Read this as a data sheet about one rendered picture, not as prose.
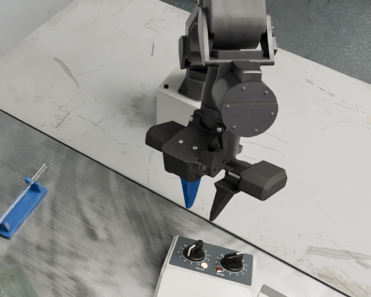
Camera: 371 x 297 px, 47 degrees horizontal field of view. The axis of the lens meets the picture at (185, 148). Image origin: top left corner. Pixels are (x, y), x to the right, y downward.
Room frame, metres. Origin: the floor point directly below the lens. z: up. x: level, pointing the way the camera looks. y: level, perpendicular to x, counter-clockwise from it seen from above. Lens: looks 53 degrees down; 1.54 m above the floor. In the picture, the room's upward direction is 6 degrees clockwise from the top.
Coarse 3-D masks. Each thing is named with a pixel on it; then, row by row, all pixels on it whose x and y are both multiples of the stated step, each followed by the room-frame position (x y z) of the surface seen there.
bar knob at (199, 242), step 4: (200, 240) 0.28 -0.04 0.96; (196, 244) 0.27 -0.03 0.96; (200, 244) 0.27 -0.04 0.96; (188, 248) 0.26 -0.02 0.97; (192, 248) 0.26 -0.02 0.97; (196, 248) 0.26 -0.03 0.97; (200, 248) 0.27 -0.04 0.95; (184, 252) 0.26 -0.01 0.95; (188, 252) 0.25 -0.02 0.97; (192, 252) 0.26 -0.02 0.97; (196, 252) 0.26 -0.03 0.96; (200, 252) 0.26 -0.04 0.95; (188, 256) 0.25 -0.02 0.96; (192, 256) 0.25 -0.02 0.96; (196, 256) 0.25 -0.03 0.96; (200, 256) 0.26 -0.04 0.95; (204, 256) 0.26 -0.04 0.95; (192, 260) 0.25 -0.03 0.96; (196, 260) 0.25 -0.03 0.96; (200, 260) 0.25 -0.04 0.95
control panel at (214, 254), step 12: (180, 240) 0.29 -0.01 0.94; (192, 240) 0.29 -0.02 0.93; (180, 252) 0.26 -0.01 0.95; (204, 252) 0.27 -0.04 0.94; (216, 252) 0.27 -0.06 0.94; (228, 252) 0.27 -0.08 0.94; (180, 264) 0.24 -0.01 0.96; (192, 264) 0.24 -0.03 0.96; (216, 264) 0.25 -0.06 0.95; (252, 264) 0.26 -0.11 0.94; (216, 276) 0.22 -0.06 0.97; (228, 276) 0.23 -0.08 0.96; (240, 276) 0.23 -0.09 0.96
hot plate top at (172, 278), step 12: (168, 276) 0.21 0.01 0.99; (180, 276) 0.21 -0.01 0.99; (192, 276) 0.21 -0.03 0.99; (204, 276) 0.21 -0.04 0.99; (168, 288) 0.19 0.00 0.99; (180, 288) 0.19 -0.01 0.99; (192, 288) 0.20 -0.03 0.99; (204, 288) 0.20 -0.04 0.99; (216, 288) 0.20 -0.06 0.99; (228, 288) 0.20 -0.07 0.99; (240, 288) 0.20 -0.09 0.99
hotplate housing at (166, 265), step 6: (174, 240) 0.29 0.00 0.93; (174, 246) 0.27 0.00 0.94; (168, 252) 0.26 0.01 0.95; (168, 258) 0.25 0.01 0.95; (168, 264) 0.23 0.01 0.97; (162, 270) 0.22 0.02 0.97; (186, 270) 0.23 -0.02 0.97; (192, 270) 0.23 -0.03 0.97; (210, 276) 0.22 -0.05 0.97; (252, 276) 0.23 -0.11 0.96; (228, 282) 0.22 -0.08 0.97; (234, 282) 0.22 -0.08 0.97; (252, 282) 0.22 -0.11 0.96; (156, 288) 0.20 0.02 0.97; (252, 288) 0.21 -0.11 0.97; (156, 294) 0.19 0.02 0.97; (252, 294) 0.20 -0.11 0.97
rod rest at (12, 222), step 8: (32, 184) 0.36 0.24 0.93; (40, 184) 0.36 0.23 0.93; (32, 192) 0.36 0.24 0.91; (40, 192) 0.36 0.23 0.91; (24, 200) 0.34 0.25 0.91; (32, 200) 0.34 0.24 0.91; (40, 200) 0.35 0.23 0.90; (16, 208) 0.33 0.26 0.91; (24, 208) 0.33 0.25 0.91; (32, 208) 0.33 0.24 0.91; (8, 216) 0.31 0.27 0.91; (16, 216) 0.31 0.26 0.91; (24, 216) 0.31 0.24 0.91; (0, 224) 0.29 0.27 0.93; (8, 224) 0.30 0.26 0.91; (16, 224) 0.30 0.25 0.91; (0, 232) 0.28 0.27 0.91; (8, 232) 0.28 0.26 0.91
